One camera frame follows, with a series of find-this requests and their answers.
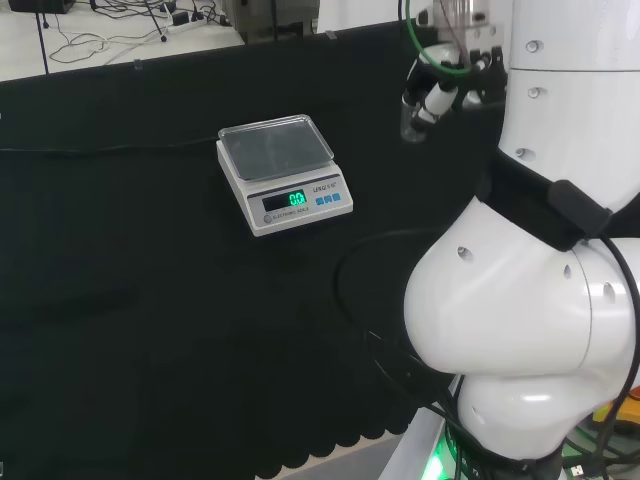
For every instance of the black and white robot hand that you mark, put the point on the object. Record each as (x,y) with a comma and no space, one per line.
(439,102)

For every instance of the small clear glass beaker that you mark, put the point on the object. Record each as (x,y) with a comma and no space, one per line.
(411,131)

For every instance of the white electronic balance, steel pan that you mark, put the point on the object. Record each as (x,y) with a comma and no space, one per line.
(280,150)

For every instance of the clear cloth clip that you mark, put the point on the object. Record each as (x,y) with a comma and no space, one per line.
(138,64)
(330,35)

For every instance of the grey metal cabinet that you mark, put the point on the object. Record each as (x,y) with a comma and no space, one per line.
(270,20)

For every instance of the white power strip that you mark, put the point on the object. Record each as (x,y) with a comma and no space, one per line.
(192,25)

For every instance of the yellow stop button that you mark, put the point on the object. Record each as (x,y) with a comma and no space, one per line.
(625,405)

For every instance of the black bench cloth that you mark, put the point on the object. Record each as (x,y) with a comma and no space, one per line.
(125,300)

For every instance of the silver USB plug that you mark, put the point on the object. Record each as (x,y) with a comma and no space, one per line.
(577,470)

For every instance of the black box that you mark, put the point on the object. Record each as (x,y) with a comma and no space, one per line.
(40,5)

